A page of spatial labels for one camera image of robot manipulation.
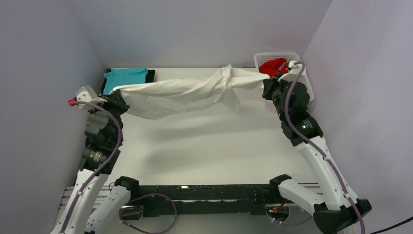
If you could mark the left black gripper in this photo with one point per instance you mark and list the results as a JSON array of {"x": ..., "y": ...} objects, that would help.
[{"x": 115, "y": 99}]

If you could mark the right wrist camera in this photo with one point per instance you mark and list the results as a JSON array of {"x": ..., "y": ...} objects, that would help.
[{"x": 296, "y": 70}]

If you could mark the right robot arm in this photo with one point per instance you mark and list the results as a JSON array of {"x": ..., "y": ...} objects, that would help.
[{"x": 338, "y": 207}]

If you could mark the white t shirt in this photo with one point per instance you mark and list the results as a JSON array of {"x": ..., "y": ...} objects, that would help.
[{"x": 181, "y": 95}]

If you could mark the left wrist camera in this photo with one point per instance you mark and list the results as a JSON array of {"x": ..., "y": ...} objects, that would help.
[{"x": 86, "y": 94}]

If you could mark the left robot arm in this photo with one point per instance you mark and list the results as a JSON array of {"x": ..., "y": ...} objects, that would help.
[{"x": 104, "y": 136}]

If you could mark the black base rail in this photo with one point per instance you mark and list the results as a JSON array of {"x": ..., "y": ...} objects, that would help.
[{"x": 253, "y": 199}]

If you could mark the red t shirt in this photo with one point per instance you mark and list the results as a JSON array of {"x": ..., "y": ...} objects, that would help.
[{"x": 273, "y": 67}]

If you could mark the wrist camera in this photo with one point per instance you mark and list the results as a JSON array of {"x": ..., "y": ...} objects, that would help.
[
  {"x": 296, "y": 70},
  {"x": 86, "y": 94}
]

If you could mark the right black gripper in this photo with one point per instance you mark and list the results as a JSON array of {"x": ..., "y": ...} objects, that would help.
[{"x": 270, "y": 84}]

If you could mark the folded teal t shirt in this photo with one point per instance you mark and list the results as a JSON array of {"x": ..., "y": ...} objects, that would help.
[{"x": 124, "y": 77}]

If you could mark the white plastic basket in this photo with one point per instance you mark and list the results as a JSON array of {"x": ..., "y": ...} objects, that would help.
[{"x": 261, "y": 58}]

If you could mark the folded black t shirt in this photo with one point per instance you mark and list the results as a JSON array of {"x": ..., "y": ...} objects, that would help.
[{"x": 151, "y": 75}]

